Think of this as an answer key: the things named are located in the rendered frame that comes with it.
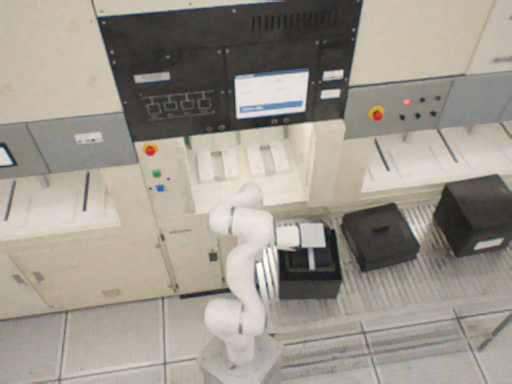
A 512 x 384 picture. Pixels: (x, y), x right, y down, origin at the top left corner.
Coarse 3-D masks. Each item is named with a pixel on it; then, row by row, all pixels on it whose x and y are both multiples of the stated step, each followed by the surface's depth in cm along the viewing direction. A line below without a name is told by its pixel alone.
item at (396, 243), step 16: (368, 208) 236; (384, 208) 236; (352, 224) 230; (368, 224) 230; (384, 224) 230; (400, 224) 230; (352, 240) 229; (368, 240) 224; (384, 240) 224; (400, 240) 224; (416, 240) 224; (368, 256) 219; (384, 256) 219; (400, 256) 223; (416, 256) 229
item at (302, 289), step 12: (336, 240) 216; (276, 252) 225; (336, 252) 216; (276, 264) 227; (336, 264) 216; (336, 276) 217; (288, 288) 208; (300, 288) 208; (312, 288) 208; (324, 288) 208; (336, 288) 208
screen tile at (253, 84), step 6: (240, 84) 177; (246, 84) 177; (252, 84) 178; (258, 84) 178; (240, 90) 179; (264, 90) 181; (240, 96) 181; (246, 96) 182; (252, 96) 182; (258, 96) 182; (264, 96) 183; (240, 102) 183; (246, 102) 184; (252, 102) 184; (258, 102) 185
